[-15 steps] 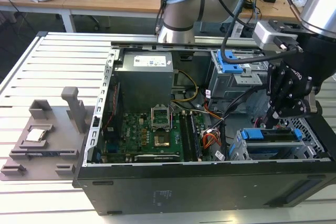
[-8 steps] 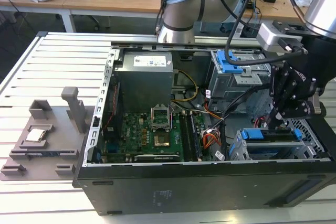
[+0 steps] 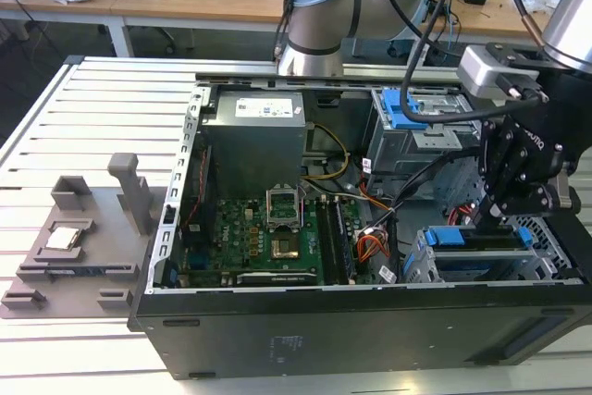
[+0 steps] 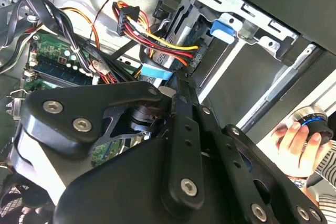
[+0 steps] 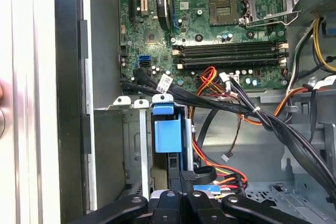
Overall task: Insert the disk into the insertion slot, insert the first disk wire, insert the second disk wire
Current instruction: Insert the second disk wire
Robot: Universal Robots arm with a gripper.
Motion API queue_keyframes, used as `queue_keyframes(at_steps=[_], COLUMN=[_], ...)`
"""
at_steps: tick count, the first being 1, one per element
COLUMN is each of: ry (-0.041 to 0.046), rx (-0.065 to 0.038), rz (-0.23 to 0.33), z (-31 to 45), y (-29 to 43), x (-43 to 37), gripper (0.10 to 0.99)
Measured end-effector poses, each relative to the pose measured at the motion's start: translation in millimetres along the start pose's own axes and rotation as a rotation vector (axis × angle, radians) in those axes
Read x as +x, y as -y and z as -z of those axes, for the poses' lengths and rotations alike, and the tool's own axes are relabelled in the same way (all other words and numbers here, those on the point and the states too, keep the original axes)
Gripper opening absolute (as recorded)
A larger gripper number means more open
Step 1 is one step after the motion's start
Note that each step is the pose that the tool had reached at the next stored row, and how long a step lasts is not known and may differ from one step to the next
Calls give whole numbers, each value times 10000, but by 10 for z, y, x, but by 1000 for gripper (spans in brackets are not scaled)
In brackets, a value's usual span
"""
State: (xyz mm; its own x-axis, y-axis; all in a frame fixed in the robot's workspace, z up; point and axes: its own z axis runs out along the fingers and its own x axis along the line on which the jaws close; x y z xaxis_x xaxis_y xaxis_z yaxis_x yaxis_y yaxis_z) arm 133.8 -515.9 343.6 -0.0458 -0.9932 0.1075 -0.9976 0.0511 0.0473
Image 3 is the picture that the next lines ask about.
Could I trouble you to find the dark RAM stick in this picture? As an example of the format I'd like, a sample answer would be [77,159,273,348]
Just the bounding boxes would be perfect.
[45,265,132,277]

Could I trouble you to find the bronze chipset chip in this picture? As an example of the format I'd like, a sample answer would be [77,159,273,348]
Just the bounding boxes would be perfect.
[271,237,302,260]

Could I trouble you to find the grey metal drive cage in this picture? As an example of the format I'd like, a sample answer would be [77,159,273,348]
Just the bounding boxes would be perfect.
[368,88,485,175]

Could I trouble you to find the black sleeved disk wire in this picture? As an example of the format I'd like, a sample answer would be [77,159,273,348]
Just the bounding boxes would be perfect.
[390,147,483,214]

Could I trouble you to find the grey parts rack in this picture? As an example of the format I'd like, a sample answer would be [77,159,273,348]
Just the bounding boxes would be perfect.
[0,153,157,320]

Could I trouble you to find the black graphics card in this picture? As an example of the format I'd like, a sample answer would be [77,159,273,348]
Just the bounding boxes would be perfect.
[235,271,320,286]

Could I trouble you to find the red disk wire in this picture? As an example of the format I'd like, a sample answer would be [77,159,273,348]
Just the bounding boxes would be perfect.
[447,204,478,230]

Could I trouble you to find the orange wire bundle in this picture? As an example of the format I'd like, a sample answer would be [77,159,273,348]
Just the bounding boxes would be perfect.
[354,234,390,263]

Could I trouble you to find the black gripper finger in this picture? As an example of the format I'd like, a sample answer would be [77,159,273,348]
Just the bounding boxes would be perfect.
[501,176,582,222]
[475,115,529,233]

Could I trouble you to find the hard disk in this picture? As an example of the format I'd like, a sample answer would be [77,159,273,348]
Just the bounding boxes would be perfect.
[427,225,533,277]

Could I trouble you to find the black open PC case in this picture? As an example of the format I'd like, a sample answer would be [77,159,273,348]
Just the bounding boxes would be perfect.
[127,71,592,380]

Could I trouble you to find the thin metal locking lever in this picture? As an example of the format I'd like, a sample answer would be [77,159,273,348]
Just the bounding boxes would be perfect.
[297,180,310,229]

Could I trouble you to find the long black looping cable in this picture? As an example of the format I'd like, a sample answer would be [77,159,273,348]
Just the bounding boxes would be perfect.
[399,0,515,126]

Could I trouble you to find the perforated metal disk bay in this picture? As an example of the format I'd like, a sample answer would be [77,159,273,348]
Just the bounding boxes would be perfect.
[401,216,580,283]

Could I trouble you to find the black RAM stick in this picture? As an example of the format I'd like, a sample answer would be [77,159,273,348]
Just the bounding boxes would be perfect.
[332,199,358,281]
[316,199,346,285]

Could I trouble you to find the yellow and black wire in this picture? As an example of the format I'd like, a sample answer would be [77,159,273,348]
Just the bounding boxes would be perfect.
[299,123,351,181]

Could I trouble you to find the blue carrier in drive cage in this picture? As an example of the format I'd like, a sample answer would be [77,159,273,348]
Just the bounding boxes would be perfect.
[381,88,429,130]

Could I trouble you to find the green motherboard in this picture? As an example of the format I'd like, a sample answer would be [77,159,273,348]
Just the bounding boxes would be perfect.
[178,195,366,288]

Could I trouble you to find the metal socket cover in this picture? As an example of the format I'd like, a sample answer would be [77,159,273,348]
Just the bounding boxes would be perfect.
[266,186,302,232]

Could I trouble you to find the silver CPU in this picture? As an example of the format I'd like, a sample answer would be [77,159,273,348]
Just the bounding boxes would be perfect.
[43,227,83,251]

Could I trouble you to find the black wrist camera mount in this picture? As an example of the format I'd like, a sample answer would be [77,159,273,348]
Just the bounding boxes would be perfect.
[484,42,552,105]

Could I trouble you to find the blue hanging cable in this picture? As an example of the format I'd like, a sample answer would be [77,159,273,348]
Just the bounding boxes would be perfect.
[443,1,462,52]

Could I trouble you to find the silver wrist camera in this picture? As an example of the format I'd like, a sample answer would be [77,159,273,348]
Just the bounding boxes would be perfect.
[456,44,506,101]

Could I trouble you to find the black cables behind arm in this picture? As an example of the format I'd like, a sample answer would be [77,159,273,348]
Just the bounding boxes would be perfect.
[273,0,312,66]

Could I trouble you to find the grey power supply unit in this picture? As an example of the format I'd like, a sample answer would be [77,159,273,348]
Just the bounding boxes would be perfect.
[203,92,310,183]

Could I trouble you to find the wooden desk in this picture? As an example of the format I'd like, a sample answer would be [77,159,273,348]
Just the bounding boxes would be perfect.
[0,0,297,59]
[415,0,568,66]

